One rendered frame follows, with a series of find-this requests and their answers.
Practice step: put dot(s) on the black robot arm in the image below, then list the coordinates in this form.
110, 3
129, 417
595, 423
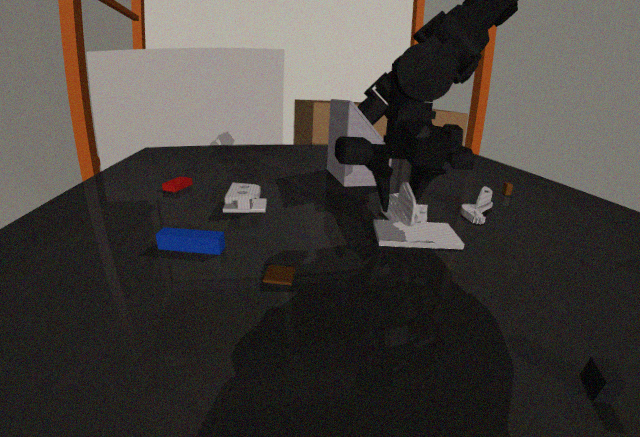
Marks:
448, 53

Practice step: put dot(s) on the blue rectangular block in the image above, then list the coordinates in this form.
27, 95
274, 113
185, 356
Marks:
190, 240

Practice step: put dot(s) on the orange flat plate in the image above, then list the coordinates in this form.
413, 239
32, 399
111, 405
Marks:
279, 275

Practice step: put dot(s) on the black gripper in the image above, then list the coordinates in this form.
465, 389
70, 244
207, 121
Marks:
360, 151

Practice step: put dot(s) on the small red block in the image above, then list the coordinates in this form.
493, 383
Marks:
177, 183

